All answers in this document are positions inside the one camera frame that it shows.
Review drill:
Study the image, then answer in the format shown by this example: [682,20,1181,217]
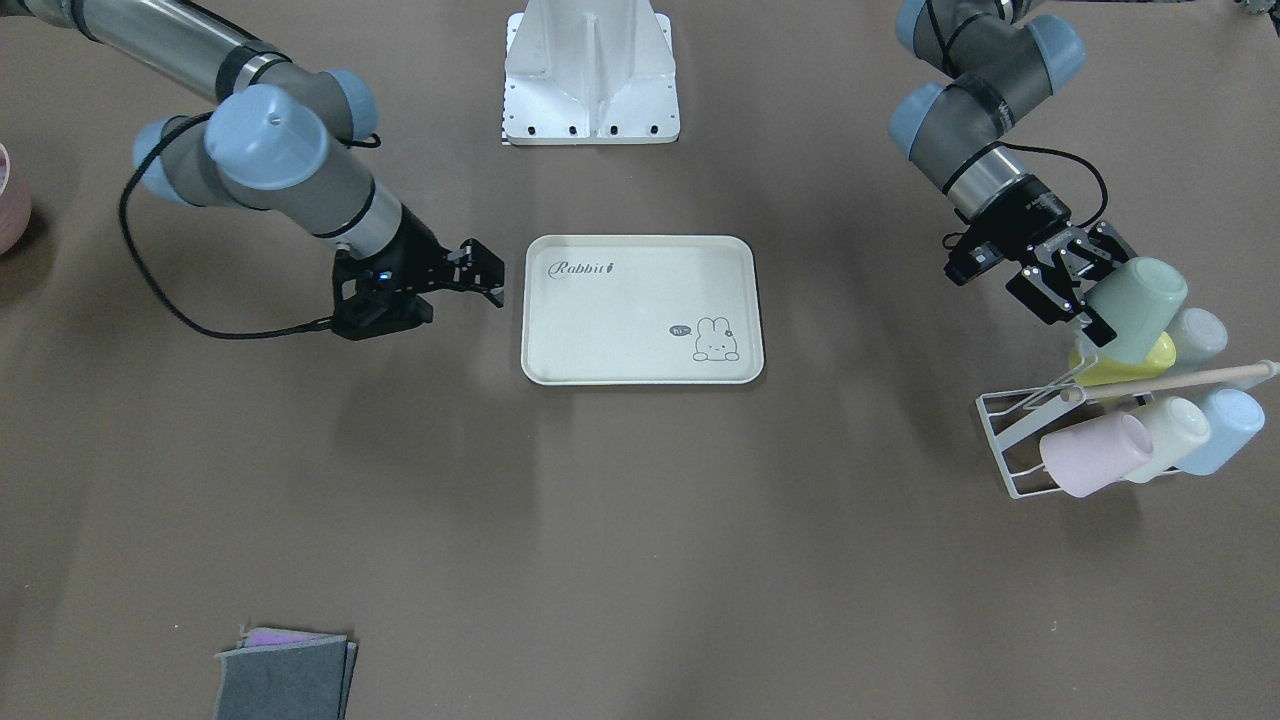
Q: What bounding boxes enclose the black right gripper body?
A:
[370,206,453,301]

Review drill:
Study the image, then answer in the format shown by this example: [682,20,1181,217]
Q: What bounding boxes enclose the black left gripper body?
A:
[974,176,1071,263]

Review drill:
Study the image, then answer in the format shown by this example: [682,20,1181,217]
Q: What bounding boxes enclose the green cup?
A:
[1085,256,1188,364]

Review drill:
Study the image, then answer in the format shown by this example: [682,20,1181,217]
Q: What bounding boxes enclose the cream rabbit tray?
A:
[520,234,765,386]

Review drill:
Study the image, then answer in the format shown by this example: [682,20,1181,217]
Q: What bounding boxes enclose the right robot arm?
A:
[3,1,506,320]

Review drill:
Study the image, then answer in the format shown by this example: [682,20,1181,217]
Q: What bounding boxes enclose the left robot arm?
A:
[890,1,1133,347]

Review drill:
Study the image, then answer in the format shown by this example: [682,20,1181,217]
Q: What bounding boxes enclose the yellow cup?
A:
[1068,332,1178,386]

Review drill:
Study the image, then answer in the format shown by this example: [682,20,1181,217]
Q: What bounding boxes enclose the grey cup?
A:
[1165,307,1229,372]

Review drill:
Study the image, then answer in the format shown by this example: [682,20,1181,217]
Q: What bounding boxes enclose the pink cup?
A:
[1039,413,1152,498]

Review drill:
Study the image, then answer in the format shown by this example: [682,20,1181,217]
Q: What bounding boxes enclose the cream white cup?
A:
[1124,396,1212,483]

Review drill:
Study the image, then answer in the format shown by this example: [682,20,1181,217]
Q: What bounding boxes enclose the light blue cup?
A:
[1175,388,1266,477]

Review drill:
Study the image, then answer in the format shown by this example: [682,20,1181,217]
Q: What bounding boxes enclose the pink bowl with ice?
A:
[1,143,32,254]

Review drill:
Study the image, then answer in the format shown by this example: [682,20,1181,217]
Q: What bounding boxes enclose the grey folded cloth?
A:
[212,626,358,719]

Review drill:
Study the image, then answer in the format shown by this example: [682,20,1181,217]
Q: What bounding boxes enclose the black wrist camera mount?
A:
[329,250,434,341]

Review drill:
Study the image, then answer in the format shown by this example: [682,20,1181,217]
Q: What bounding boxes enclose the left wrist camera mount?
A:
[943,229,1006,286]

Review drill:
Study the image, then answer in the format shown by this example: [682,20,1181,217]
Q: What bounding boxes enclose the white wire cup rack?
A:
[973,360,1277,500]

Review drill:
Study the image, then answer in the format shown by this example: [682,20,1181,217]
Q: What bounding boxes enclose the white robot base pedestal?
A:
[500,1,681,146]

